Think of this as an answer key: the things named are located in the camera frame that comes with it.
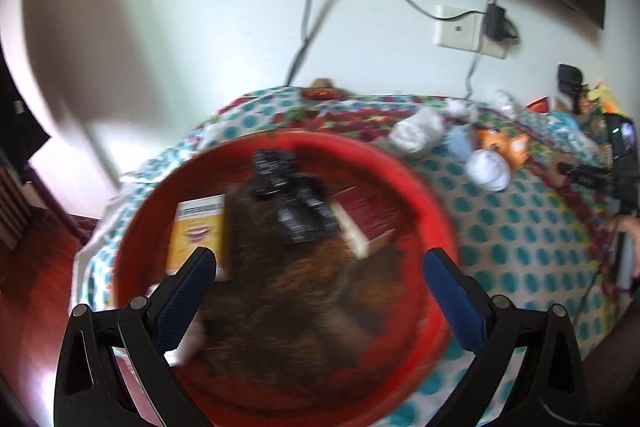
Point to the white sock ball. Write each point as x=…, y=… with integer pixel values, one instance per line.
x=487, y=172

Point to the red orange packet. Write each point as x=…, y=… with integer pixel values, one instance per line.
x=537, y=105

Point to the white blue plastic bag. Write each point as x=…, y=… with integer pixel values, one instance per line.
x=560, y=129

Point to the yellow medicine box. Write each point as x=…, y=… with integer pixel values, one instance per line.
x=197, y=232

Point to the person's dark clothing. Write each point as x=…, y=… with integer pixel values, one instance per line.
x=615, y=382

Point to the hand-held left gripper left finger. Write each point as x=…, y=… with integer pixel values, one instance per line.
x=187, y=297

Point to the hanging dark clothing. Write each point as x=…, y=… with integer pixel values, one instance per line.
x=20, y=122

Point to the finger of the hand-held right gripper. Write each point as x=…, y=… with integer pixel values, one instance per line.
x=585, y=177

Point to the orange rubber toy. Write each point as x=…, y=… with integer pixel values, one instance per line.
x=505, y=147

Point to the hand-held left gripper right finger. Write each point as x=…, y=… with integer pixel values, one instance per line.
x=452, y=302

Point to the black plastic bag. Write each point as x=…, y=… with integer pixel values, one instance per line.
x=295, y=207

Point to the red round tray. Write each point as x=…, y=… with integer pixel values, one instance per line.
x=280, y=307

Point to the brown wooden slatted furniture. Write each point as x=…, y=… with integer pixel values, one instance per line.
x=10, y=197

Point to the black power adapter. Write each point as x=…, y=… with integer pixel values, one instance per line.
x=497, y=19

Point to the person's right hand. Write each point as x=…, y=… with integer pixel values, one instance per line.
x=631, y=229

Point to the pile of colourful packets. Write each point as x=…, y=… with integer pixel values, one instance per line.
x=602, y=102

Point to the dark red box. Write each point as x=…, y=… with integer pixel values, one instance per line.
x=360, y=214

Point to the polka dot cloth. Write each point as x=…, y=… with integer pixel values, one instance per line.
x=525, y=247

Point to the small white sock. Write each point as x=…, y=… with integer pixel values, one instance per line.
x=462, y=109

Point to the white wall socket plate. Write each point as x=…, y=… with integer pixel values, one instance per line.
x=457, y=29

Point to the light blue sock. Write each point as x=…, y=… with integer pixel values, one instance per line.
x=459, y=142

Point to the red foil snack packet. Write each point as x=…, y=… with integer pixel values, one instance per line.
x=320, y=91

